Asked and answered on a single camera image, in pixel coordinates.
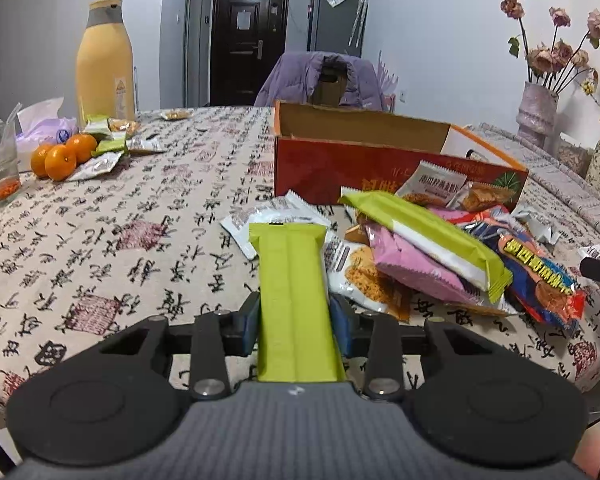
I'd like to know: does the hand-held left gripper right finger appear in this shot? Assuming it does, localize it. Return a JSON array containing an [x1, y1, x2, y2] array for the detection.
[[330, 296, 502, 402]]

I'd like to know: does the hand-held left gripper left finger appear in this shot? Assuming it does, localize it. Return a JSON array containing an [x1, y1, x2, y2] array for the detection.
[[99, 292, 261, 401]]

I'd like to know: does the plain green snack packet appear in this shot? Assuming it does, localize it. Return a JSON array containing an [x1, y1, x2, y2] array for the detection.
[[248, 222, 347, 383]]

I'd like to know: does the white cracker print snack packet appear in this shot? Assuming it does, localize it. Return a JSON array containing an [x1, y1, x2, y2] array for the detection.
[[322, 237, 413, 323]]

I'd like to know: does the red blue snack packet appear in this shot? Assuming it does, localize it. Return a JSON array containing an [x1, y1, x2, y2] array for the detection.
[[475, 230, 587, 338]]

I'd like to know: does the silver snack packet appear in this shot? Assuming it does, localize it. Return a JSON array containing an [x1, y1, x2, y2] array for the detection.
[[510, 204, 558, 243]]

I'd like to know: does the green white long snack packet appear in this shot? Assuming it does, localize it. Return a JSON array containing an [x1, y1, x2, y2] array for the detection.
[[340, 191, 513, 306]]

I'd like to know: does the orange red cardboard box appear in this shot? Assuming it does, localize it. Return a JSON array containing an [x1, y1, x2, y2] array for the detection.
[[272, 100, 530, 206]]

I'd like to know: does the grey runner cloth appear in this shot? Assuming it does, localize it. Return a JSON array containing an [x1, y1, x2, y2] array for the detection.
[[460, 122, 600, 261]]

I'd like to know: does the glass jar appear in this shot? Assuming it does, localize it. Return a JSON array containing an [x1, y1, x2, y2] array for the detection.
[[557, 132, 592, 177]]

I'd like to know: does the pink ribbed vase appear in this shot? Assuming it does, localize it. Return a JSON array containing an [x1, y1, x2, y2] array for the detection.
[[516, 81, 560, 148]]

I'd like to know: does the dried rose bouquet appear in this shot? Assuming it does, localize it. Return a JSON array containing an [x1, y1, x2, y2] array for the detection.
[[500, 0, 600, 96]]

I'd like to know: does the wooden chair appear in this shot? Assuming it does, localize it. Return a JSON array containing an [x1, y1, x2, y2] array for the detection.
[[310, 65, 351, 107]]

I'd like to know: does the orange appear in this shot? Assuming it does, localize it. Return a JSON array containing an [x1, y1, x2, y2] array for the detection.
[[66, 133, 98, 164], [45, 144, 77, 182], [31, 143, 56, 178]]

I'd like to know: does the purple jacket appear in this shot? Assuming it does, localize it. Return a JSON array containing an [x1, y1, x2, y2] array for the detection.
[[254, 51, 385, 112]]

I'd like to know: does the dark brown door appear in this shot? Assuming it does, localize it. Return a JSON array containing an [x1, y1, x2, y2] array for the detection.
[[209, 0, 291, 107]]

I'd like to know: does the purple tissue pack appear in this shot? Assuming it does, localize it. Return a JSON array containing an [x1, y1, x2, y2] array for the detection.
[[15, 97, 78, 171]]

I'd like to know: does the grey interior door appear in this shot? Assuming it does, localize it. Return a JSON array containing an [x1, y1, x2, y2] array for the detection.
[[184, 0, 204, 108]]

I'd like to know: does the yellow thermos bottle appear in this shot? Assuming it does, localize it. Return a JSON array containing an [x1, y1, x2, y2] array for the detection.
[[75, 0, 137, 133]]

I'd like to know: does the clear plastic bag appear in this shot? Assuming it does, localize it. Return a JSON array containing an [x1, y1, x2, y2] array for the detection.
[[0, 112, 22, 207]]

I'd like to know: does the grey fridge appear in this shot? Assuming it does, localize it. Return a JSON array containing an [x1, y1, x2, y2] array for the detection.
[[307, 0, 366, 58]]

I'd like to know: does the white umbrella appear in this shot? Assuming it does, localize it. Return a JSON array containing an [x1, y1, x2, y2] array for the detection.
[[348, 0, 370, 47]]

